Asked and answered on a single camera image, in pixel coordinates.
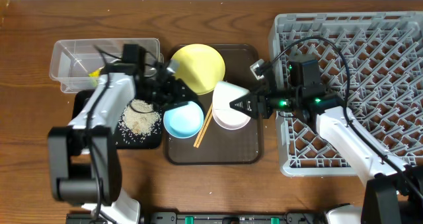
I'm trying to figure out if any light blue bowl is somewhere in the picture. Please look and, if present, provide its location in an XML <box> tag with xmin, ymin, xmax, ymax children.
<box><xmin>164</xmin><ymin>103</ymin><xmax>204</xmax><ymax>139</ymax></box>

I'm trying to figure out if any pale green cup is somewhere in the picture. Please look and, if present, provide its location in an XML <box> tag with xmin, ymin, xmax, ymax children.
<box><xmin>212</xmin><ymin>81</ymin><xmax>249</xmax><ymax>110</ymax></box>

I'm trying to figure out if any rice food waste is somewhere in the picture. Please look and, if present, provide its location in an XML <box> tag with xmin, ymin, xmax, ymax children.
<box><xmin>124</xmin><ymin>99</ymin><xmax>159</xmax><ymax>133</ymax></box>

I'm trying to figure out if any pandan cake wrapper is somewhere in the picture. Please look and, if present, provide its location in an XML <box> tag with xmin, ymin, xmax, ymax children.
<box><xmin>89</xmin><ymin>67</ymin><xmax>102</xmax><ymax>88</ymax></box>

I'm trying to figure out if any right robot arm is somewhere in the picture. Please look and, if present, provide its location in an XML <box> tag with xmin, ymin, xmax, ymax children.
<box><xmin>229</xmin><ymin>60</ymin><xmax>422</xmax><ymax>223</ymax></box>

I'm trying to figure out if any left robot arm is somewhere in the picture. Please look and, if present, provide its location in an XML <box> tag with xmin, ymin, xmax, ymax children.
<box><xmin>47</xmin><ymin>59</ymin><xmax>198</xmax><ymax>223</ymax></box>

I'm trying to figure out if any grey dishwasher rack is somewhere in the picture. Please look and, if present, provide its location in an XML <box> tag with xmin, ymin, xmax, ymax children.
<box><xmin>268</xmin><ymin>11</ymin><xmax>422</xmax><ymax>166</ymax></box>

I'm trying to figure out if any pink white bowl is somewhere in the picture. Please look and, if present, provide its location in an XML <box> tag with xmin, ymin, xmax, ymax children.
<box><xmin>212</xmin><ymin>108</ymin><xmax>250</xmax><ymax>130</ymax></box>

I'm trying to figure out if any wooden chopstick left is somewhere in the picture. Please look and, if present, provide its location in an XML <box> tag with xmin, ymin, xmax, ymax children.
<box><xmin>193</xmin><ymin>103</ymin><xmax>212</xmax><ymax>148</ymax></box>

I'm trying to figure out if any yellow plate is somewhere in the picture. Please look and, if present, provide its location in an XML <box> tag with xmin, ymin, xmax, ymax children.
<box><xmin>171</xmin><ymin>44</ymin><xmax>226</xmax><ymax>95</ymax></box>

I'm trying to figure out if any clear plastic bin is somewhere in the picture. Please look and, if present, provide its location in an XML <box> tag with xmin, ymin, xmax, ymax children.
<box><xmin>50</xmin><ymin>38</ymin><xmax>164</xmax><ymax>93</ymax></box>

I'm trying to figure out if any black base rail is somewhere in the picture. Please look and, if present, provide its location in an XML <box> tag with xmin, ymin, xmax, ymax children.
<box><xmin>65</xmin><ymin>206</ymin><xmax>331</xmax><ymax>224</ymax></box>

